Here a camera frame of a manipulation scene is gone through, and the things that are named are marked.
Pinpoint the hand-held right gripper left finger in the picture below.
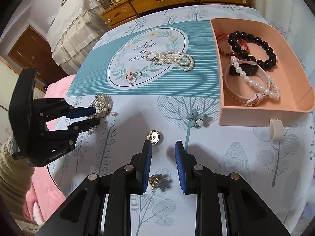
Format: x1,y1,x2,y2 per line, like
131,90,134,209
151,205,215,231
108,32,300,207
34,141,153,236

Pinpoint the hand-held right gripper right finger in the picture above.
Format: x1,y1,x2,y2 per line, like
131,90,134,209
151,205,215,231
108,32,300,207
174,141,292,236

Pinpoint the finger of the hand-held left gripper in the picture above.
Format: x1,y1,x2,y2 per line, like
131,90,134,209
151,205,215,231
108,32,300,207
43,118,101,150
33,98,96,128

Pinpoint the gold leaf hair comb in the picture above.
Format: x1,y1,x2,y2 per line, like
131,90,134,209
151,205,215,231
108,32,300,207
85,93,119,136

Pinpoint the round gold brooch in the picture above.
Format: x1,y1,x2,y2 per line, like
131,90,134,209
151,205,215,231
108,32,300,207
147,130,161,145

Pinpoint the pink plastic tray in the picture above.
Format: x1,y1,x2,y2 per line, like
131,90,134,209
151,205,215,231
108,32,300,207
210,18,315,141

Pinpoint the white pearl necklace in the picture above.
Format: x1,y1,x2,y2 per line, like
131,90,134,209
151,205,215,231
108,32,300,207
144,50,195,72

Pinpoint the person's left forearm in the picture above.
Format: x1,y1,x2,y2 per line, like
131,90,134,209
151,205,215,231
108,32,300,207
0,135,33,224

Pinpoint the pink blanket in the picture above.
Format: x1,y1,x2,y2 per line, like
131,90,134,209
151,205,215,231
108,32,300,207
23,75,79,224

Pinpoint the brown wooden door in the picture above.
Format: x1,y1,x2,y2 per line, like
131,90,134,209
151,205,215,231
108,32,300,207
7,25,69,92

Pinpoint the leaf printed tablecloth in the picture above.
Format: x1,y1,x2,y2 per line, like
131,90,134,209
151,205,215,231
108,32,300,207
47,4,315,236

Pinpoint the lace covered piano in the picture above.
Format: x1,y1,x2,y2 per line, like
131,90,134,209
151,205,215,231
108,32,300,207
45,0,109,75

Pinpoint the pink smartwatch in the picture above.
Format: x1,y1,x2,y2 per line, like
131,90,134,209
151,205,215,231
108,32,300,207
225,63,277,107

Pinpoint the wooden desk with drawers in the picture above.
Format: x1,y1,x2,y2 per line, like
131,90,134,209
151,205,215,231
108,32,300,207
100,0,256,29

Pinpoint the white pearl bracelet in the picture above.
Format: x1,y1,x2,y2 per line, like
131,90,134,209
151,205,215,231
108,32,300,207
230,56,281,101

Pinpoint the red string bracelet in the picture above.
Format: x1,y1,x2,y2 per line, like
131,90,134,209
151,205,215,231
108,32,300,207
217,33,250,58

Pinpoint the black bead bracelet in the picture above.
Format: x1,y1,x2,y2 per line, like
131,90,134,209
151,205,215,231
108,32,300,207
228,31,277,73

